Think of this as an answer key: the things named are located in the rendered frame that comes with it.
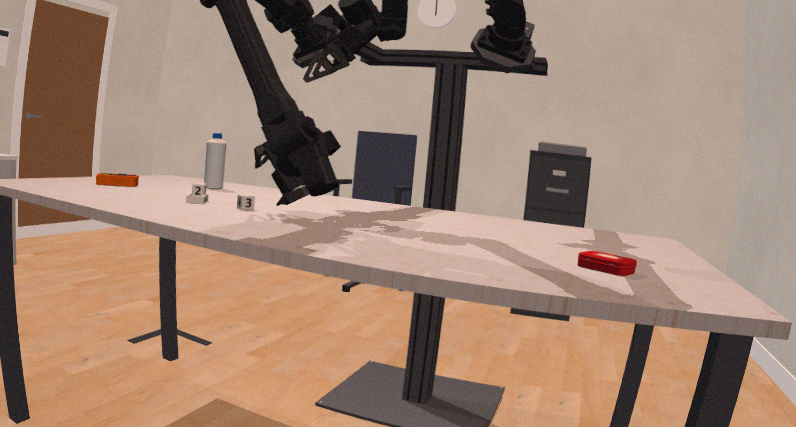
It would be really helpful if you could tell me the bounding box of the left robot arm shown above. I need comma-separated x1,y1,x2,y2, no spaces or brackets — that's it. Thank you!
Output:
312,0,532,63

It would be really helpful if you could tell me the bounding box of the white bottle with blue cap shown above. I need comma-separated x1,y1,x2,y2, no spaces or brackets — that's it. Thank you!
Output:
204,133,226,189

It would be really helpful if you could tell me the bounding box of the white cube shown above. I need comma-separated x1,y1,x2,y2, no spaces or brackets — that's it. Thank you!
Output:
237,194,255,210
192,183,206,196

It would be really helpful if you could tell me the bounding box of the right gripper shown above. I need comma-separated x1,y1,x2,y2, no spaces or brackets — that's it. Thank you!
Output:
254,141,309,206

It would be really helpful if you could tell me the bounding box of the red mint tin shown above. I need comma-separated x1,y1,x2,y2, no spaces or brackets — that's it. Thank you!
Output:
578,251,637,276

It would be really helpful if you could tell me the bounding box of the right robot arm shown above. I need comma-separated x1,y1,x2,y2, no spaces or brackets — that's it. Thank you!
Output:
200,0,340,196

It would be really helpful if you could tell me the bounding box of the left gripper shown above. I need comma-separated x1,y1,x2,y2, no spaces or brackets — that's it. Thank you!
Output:
303,33,366,83

